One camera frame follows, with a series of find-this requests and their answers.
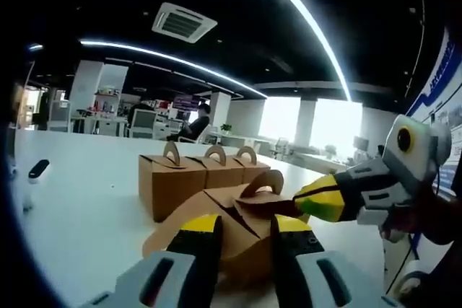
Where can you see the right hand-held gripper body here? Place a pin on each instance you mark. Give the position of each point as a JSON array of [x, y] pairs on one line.
[[422, 156]]

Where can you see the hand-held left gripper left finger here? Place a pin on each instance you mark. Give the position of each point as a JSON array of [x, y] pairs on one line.
[[173, 279]]

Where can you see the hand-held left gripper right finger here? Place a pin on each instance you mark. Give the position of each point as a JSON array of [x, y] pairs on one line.
[[307, 275]]

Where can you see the brown paper box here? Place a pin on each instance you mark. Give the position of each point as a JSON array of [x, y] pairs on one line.
[[254, 172], [169, 192], [249, 243], [220, 176]]

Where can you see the person's right hand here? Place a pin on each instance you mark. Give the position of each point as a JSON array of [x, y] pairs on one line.
[[411, 218]]

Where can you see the dark desktop monitor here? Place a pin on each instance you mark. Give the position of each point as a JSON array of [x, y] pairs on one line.
[[361, 143]]

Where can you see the green potted plant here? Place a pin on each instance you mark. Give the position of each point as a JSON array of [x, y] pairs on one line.
[[226, 127], [330, 150]]

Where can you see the white mesh office chair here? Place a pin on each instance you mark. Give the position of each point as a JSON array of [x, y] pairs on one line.
[[59, 115], [142, 124]]

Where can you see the ceiling light strip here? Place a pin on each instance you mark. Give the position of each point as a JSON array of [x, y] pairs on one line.
[[310, 23], [162, 57], [35, 47]]

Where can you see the small black device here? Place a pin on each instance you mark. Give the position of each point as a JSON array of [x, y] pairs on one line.
[[39, 168]]

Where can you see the white display shelf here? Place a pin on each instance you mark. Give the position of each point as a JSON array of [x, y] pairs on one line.
[[106, 102]]

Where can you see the ceiling air conditioner vent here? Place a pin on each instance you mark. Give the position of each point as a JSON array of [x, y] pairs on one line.
[[184, 22]]

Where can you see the blue white wall display board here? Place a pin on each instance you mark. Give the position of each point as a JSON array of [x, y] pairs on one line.
[[444, 88]]

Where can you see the purple wall screen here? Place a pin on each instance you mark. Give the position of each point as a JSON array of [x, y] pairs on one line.
[[186, 101]]

